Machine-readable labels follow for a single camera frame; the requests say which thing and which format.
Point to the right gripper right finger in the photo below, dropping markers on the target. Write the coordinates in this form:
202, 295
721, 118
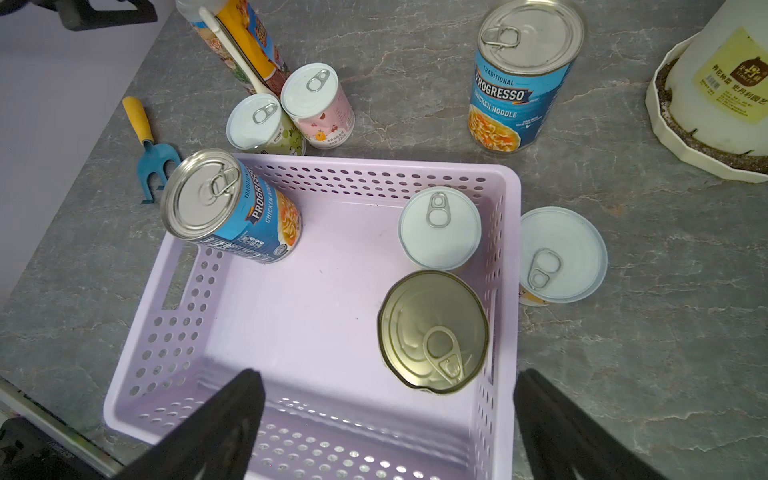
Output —
562, 442

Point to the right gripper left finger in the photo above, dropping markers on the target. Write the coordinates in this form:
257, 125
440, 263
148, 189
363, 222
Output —
216, 442

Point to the lilac plastic basket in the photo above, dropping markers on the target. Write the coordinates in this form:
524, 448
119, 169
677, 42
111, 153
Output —
307, 324

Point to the dark navy can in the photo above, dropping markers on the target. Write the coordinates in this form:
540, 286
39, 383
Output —
433, 332

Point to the yellow label small can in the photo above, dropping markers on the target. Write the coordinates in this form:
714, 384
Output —
440, 228

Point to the blue soup can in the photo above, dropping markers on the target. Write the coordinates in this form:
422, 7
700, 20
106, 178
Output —
525, 50
215, 200

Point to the tall colourful can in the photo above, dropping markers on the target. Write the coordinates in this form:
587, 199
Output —
239, 20

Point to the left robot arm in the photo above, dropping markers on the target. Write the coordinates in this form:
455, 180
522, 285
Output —
80, 15

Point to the orange label small can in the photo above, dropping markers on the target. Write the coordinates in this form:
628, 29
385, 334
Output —
563, 257

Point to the teal toy garden fork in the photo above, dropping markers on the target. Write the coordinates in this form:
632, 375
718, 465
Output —
155, 156

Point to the green label small can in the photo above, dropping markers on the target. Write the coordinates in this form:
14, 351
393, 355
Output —
258, 124

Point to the pink label small can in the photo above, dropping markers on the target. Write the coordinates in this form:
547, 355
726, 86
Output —
314, 99

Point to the potted green plant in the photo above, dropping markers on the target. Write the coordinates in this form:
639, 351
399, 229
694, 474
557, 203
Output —
707, 100

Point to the aluminium frame rail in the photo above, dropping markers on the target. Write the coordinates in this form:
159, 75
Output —
37, 444

